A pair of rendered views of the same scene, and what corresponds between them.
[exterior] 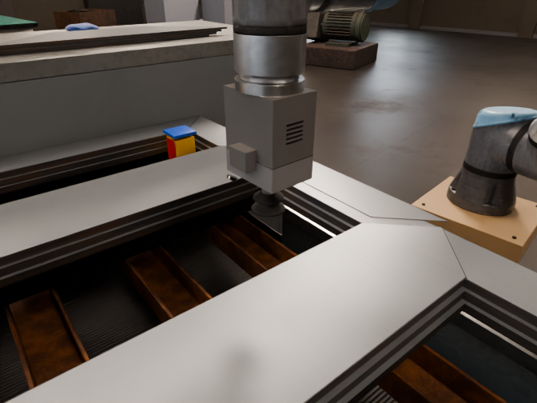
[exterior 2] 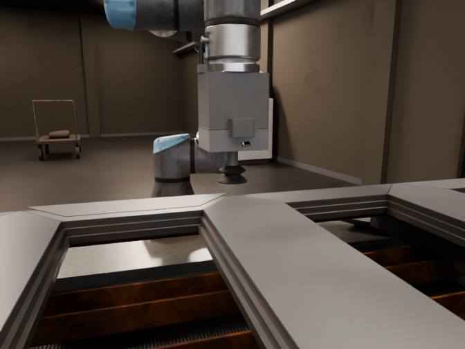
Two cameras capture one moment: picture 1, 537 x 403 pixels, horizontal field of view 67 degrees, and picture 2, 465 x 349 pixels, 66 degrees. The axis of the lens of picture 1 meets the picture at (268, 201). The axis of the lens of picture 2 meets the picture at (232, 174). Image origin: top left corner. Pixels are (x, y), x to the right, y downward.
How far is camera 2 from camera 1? 55 cm
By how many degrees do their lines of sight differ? 65
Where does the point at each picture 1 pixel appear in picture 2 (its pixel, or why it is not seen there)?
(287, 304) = (276, 248)
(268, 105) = (263, 77)
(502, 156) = (187, 163)
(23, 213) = not seen: outside the picture
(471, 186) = (174, 192)
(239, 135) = (228, 112)
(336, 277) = (258, 228)
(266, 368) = (340, 266)
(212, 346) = (310, 282)
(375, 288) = (278, 221)
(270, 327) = (299, 257)
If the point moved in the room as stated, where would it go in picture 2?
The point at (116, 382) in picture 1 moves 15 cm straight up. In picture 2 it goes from (340, 336) to (351, 181)
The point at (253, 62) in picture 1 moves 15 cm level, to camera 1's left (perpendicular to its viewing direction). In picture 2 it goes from (252, 46) to (197, 23)
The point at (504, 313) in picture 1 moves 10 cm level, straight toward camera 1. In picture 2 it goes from (311, 207) to (344, 220)
